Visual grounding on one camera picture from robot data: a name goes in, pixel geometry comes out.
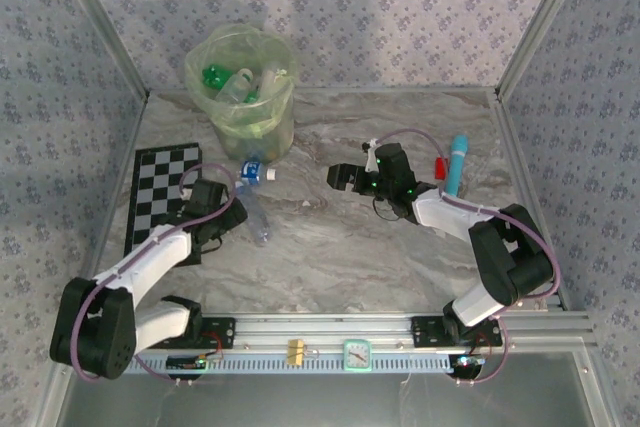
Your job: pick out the green bottle yellow cap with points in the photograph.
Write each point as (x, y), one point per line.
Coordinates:
(215, 76)

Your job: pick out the aluminium frame rail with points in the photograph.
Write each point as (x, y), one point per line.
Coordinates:
(522, 172)
(123, 172)
(400, 91)

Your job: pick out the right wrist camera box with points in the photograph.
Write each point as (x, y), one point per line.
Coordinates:
(371, 157)

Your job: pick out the black and grey checkerboard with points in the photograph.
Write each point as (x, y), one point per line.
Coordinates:
(155, 172)

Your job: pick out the yellow binder clip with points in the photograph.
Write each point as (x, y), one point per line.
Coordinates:
(295, 352)

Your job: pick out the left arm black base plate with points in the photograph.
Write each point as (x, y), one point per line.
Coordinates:
(220, 333)

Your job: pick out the teal cylindrical tube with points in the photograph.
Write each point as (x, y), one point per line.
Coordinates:
(457, 167)

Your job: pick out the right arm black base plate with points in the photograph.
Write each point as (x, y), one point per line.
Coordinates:
(427, 332)

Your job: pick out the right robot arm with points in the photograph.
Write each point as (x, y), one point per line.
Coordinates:
(510, 262)

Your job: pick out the wide aluminium mounting rail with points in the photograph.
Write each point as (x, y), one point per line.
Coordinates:
(320, 332)

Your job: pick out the clear bottle green cap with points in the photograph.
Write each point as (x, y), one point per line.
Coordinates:
(270, 79)
(235, 87)

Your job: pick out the tall clear plastic bottle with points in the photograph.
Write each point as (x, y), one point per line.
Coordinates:
(257, 222)

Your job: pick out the green-lined waste bin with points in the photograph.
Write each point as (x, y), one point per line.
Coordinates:
(220, 114)

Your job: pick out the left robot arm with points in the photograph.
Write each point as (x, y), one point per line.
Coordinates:
(100, 337)

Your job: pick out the aluminium frame post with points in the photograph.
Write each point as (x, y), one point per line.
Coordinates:
(102, 22)
(541, 22)

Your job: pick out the small green square clock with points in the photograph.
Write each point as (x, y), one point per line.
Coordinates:
(357, 356)

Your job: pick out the blue label bottle white cap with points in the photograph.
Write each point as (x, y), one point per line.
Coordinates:
(251, 172)

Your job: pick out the small black circuit board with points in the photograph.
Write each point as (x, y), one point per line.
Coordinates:
(185, 363)
(467, 362)

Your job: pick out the small red plastic object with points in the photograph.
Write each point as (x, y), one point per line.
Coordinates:
(440, 168)

